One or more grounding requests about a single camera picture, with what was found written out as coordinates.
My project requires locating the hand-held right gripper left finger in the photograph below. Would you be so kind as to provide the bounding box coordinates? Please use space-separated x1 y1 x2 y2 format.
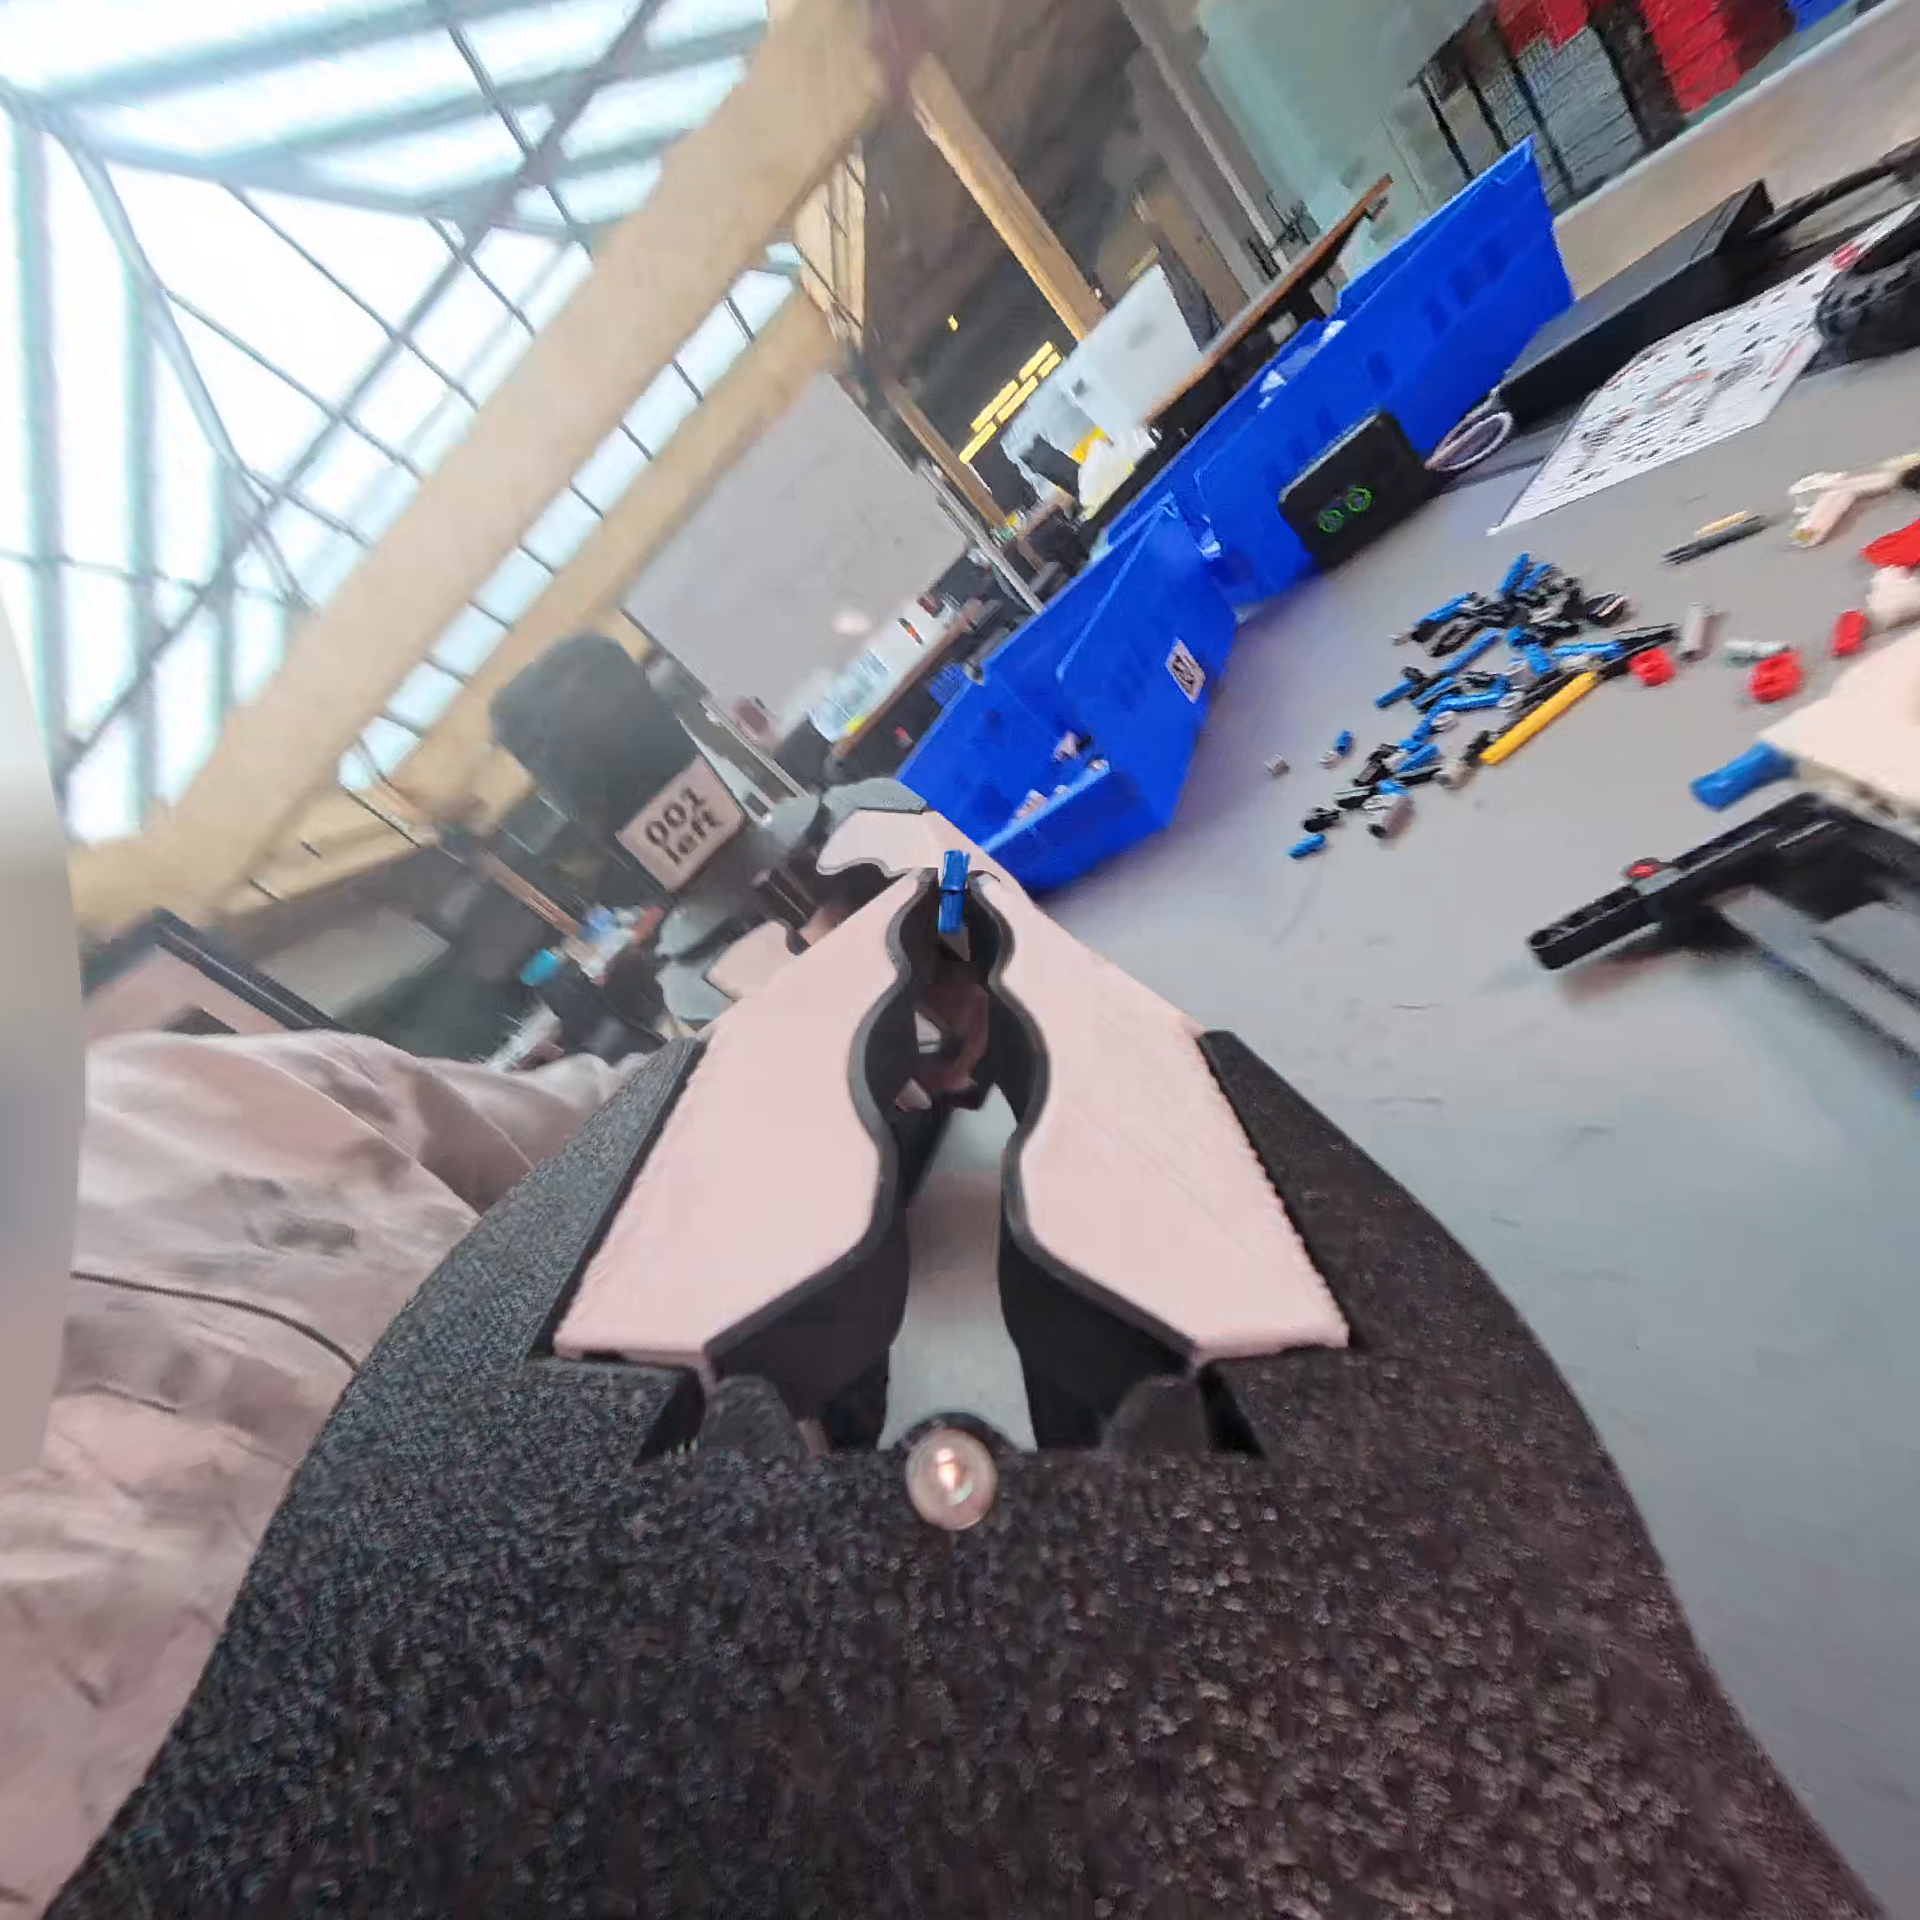
551 873 939 1373

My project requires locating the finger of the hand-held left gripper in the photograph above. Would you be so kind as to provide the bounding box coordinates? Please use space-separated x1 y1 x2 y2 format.
703 918 815 1000
815 807 1039 903

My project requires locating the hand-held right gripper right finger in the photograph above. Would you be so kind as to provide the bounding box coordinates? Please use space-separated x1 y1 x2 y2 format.
966 877 1356 1367

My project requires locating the large blue storage bin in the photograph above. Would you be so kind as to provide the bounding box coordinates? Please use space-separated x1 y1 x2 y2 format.
896 503 1248 894

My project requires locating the white toy truck model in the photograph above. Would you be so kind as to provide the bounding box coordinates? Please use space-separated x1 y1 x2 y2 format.
1526 608 1920 1081

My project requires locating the person's left forearm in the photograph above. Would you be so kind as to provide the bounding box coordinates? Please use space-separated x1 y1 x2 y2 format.
90 1031 662 1215

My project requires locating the grey desk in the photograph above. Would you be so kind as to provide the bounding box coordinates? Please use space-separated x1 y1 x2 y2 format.
1036 194 1920 1906

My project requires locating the person's left hand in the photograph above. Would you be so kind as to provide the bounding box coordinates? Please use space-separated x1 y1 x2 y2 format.
896 970 994 1116

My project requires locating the whiteboard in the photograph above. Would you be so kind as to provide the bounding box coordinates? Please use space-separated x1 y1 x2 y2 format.
621 373 968 705

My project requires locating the pile of blue black pins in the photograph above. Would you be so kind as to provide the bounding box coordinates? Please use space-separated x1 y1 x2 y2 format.
1286 556 1682 860

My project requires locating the black power bank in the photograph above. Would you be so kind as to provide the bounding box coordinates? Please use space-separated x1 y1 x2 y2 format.
1280 412 1432 572

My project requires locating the plain blue storage bin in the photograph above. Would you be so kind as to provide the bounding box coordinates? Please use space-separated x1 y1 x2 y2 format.
1111 142 1576 601

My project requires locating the flat black box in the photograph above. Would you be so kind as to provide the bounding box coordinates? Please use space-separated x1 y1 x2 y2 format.
1496 181 1778 429

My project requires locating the white sticker sheet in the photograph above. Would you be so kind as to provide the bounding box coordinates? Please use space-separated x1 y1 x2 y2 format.
1488 201 1920 534

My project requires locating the black rubber tyre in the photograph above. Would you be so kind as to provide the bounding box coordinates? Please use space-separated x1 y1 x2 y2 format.
1814 224 1920 361

